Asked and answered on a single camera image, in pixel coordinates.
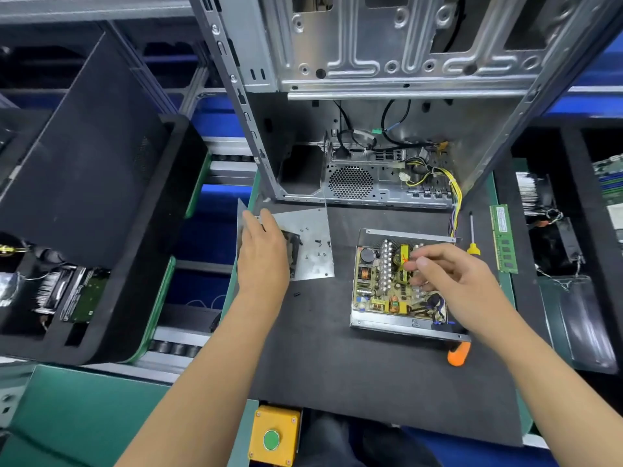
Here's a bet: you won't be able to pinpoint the person's left forearm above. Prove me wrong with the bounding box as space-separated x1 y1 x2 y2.
114 287 288 467

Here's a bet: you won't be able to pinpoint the black compartment foam tray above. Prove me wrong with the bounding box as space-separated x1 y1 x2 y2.
494 126 623 376

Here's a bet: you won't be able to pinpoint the yellow handled screwdriver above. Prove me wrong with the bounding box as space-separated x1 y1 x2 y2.
467 211 482 258

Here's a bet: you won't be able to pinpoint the black case side panel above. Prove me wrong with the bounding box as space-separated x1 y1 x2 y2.
0 31 171 269

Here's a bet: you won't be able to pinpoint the yellow button box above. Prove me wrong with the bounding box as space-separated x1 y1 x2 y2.
247 405 301 467

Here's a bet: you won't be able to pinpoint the conveyor rollers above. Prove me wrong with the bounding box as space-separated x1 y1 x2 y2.
147 338 203 359

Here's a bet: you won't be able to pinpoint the dark glossy panel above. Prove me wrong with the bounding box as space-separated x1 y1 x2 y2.
538 275 619 375

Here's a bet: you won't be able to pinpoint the person's legs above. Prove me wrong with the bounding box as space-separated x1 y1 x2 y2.
294 408 470 467

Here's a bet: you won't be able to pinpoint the finned cooler with fan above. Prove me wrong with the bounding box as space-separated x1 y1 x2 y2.
516 172 554 218

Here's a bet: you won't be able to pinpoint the person's left hand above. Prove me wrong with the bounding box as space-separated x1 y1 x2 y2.
236 209 293 305

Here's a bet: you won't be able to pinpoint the silver metal computer case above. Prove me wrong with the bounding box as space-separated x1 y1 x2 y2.
187 0 623 212

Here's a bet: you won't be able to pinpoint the grey metal cover plate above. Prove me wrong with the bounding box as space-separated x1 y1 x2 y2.
236 198 336 282

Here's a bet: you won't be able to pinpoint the aluminium frame rail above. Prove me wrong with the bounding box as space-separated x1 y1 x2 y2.
0 0 195 24

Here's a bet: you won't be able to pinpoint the person's right forearm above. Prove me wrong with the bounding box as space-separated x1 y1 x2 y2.
467 306 623 467

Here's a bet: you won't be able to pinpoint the open power supply unit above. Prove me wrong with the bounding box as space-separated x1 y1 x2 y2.
349 228 472 343

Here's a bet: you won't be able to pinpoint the silver finned heat sink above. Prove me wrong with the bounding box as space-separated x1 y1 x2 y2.
31 267 74 317

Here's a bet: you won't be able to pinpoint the person's right hand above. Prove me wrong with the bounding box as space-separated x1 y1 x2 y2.
403 243 510 334

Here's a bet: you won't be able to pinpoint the black foam parts tray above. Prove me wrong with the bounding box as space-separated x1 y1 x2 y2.
0 114 210 366

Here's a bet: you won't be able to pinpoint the scattered small black screws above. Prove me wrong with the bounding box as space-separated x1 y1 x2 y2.
293 227 333 296

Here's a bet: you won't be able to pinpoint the black bar with wires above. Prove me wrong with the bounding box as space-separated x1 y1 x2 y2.
554 218 586 264

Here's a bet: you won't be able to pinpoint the green memory stick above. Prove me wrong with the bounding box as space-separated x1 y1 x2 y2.
489 204 519 274

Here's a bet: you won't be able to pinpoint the yellow and black cable bundle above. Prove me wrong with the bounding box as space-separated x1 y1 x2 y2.
401 153 463 239

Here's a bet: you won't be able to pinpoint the green circuit board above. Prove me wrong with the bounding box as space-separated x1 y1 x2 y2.
591 154 623 206

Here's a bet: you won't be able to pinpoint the orange handled screwdriver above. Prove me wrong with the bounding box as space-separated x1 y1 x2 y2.
447 340 472 367

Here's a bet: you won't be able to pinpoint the black foam work mat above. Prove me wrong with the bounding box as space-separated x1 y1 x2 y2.
221 197 527 448

